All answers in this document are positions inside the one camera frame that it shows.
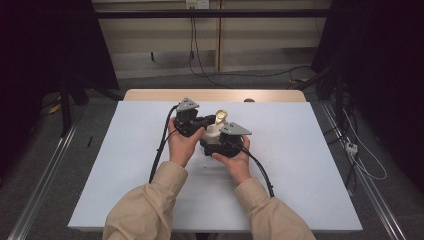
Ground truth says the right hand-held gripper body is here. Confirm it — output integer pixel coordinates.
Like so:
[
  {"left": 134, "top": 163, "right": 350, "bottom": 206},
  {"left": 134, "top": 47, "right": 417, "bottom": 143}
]
[{"left": 208, "top": 121, "right": 253, "bottom": 159}]

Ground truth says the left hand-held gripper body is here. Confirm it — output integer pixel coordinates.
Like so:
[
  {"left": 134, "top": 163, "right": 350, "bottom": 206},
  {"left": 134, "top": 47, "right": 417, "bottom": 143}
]
[{"left": 173, "top": 97, "right": 205, "bottom": 138}]

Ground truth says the clear jar with cream lid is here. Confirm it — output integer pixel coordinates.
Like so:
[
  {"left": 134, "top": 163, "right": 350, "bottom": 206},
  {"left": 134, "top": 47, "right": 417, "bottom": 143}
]
[{"left": 201, "top": 109, "right": 231, "bottom": 146}]

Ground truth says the person's left hand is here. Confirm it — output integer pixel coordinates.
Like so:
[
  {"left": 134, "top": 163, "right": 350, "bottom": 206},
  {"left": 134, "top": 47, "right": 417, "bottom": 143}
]
[{"left": 167, "top": 117, "right": 206, "bottom": 168}]

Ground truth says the person's right hand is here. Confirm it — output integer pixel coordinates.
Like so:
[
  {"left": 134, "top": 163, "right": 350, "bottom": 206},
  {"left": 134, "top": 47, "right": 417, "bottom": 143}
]
[{"left": 212, "top": 134, "right": 253, "bottom": 187}]

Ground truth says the wooden table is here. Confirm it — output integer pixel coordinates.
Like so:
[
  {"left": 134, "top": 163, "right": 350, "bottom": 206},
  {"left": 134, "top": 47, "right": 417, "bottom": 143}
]
[{"left": 123, "top": 88, "right": 307, "bottom": 103}]

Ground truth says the white table board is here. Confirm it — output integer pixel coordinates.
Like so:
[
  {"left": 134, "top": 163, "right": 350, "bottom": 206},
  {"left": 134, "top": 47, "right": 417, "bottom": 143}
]
[{"left": 67, "top": 100, "right": 363, "bottom": 233}]

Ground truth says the black horizontal bar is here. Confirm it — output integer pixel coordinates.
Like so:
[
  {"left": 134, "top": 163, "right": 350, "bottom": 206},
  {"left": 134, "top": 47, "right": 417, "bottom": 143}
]
[{"left": 94, "top": 9, "right": 334, "bottom": 19}]

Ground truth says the white power strip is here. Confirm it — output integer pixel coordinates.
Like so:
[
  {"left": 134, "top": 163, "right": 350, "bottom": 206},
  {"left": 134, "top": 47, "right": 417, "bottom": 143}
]
[{"left": 345, "top": 141, "right": 359, "bottom": 156}]

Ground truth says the black metal stand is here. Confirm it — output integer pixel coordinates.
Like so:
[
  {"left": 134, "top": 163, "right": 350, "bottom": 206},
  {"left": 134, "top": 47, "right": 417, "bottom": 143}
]
[{"left": 57, "top": 74, "right": 90, "bottom": 138}]

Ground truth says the dark curtain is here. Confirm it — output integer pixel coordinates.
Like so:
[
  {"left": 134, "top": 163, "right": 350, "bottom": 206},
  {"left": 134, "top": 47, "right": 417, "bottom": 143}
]
[
  {"left": 310, "top": 0, "right": 424, "bottom": 195},
  {"left": 0, "top": 0, "right": 120, "bottom": 188}
]

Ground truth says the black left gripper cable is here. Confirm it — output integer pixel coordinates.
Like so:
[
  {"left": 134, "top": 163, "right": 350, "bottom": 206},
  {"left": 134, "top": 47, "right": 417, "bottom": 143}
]
[{"left": 148, "top": 104, "right": 181, "bottom": 184}]

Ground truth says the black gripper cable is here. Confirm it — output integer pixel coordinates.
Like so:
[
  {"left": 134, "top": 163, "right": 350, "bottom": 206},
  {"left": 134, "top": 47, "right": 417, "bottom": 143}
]
[
  {"left": 229, "top": 139, "right": 276, "bottom": 198},
  {"left": 148, "top": 104, "right": 181, "bottom": 184}
]

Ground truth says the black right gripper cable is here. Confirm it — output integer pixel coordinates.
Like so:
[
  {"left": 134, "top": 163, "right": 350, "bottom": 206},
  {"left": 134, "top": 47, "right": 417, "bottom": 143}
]
[{"left": 229, "top": 139, "right": 276, "bottom": 198}]

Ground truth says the black hanging cable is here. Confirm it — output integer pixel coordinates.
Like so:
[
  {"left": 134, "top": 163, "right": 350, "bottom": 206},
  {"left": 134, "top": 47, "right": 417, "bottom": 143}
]
[{"left": 188, "top": 16, "right": 232, "bottom": 90}]

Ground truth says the black floor cable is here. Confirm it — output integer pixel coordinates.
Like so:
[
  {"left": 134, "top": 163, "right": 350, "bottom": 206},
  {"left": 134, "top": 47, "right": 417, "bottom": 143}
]
[{"left": 206, "top": 65, "right": 313, "bottom": 80}]

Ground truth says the wooden wall strip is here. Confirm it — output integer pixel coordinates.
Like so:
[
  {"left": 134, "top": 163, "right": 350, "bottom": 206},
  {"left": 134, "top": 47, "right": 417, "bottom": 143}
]
[{"left": 215, "top": 0, "right": 224, "bottom": 73}]

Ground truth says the white wall socket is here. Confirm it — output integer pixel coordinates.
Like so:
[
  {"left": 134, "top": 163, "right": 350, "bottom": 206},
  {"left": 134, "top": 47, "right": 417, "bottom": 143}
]
[{"left": 185, "top": 0, "right": 210, "bottom": 10}]

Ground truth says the white cable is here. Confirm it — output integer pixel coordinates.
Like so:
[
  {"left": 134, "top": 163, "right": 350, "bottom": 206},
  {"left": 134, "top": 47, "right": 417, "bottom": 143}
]
[{"left": 342, "top": 109, "right": 389, "bottom": 182}]

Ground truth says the aluminium floor rail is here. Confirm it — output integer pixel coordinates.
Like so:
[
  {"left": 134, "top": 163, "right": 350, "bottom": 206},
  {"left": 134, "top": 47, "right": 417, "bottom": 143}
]
[
  {"left": 7, "top": 111, "right": 85, "bottom": 240},
  {"left": 319, "top": 100, "right": 408, "bottom": 240}
]

